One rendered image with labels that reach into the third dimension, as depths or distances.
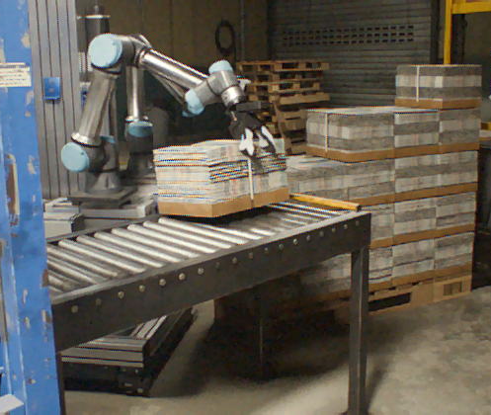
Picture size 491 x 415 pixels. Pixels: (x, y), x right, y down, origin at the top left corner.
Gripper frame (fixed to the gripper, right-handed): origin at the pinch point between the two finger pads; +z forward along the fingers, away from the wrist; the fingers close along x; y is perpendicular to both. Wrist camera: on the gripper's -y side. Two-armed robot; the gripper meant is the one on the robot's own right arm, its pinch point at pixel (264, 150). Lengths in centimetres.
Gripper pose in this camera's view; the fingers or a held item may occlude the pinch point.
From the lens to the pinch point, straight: 223.5
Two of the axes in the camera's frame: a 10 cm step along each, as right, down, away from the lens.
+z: 4.1, 8.8, -2.2
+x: -7.2, 1.7, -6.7
